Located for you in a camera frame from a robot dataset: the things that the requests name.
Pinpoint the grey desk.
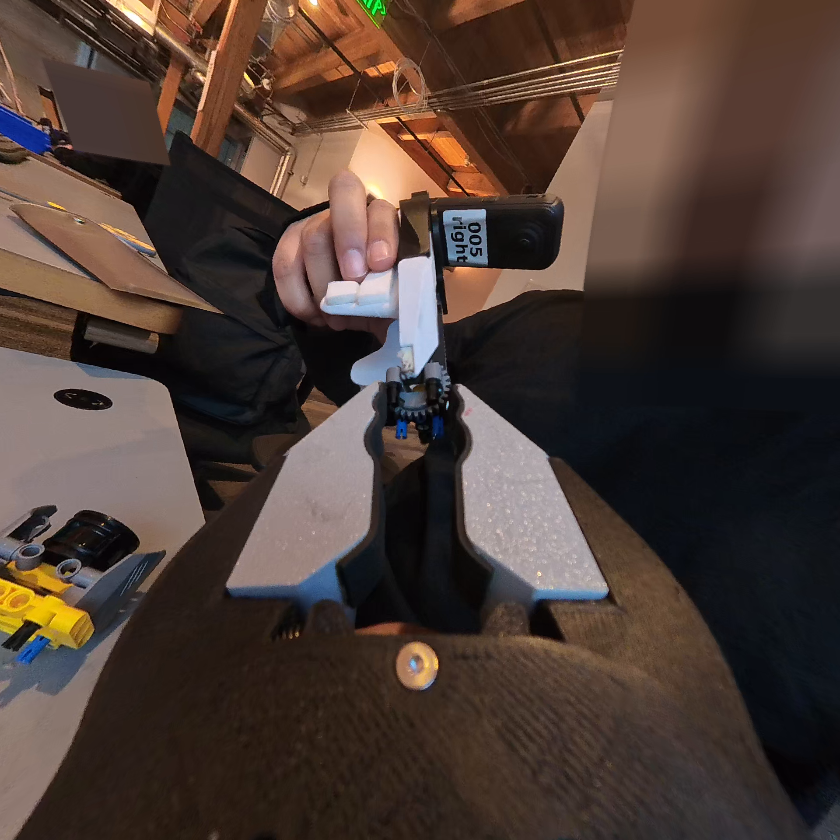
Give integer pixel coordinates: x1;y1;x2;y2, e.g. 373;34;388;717
0;346;206;729

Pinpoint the ceiling cable tray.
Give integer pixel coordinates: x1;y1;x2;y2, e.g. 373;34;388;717
348;49;623;127

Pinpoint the grey toy gear assembly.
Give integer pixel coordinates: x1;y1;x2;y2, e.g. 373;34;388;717
386;364;454;439

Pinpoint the person's right hand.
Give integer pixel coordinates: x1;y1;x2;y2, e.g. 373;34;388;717
272;169;403;327

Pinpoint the yellow black toy wheel assembly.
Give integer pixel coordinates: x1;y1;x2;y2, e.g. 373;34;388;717
0;504;166;665

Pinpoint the wooden post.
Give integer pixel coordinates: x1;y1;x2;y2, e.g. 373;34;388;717
189;0;270;158

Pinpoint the beige wood-edged table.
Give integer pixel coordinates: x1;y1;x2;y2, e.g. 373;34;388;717
0;157;224;337

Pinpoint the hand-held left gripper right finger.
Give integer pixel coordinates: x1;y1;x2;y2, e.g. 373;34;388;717
446;384;610;601

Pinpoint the yellow blue flat object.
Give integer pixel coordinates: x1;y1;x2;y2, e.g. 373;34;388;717
97;220;158;257

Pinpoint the black desk cable grommet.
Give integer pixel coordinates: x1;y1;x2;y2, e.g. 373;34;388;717
52;387;114;412

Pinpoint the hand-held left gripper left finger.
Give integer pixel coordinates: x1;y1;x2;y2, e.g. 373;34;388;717
225;384;388;601

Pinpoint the blue box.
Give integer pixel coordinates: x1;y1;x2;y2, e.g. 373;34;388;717
0;105;55;153

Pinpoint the brown cardboard sheet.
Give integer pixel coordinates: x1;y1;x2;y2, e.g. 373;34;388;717
8;202;224;315

